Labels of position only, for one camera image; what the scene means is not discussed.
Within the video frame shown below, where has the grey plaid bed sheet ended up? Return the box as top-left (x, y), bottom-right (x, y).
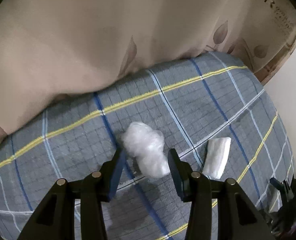
top-left (0, 53), bottom-right (294, 239)

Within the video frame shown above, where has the white plastic bag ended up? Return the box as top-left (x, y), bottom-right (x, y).
top-left (121, 122), bottom-right (170, 179)

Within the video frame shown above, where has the small white folded cloth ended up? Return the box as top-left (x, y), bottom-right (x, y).
top-left (202, 137), bottom-right (231, 180)

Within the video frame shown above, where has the beige leaf print curtain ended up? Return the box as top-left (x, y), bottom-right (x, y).
top-left (0, 0), bottom-right (296, 143)

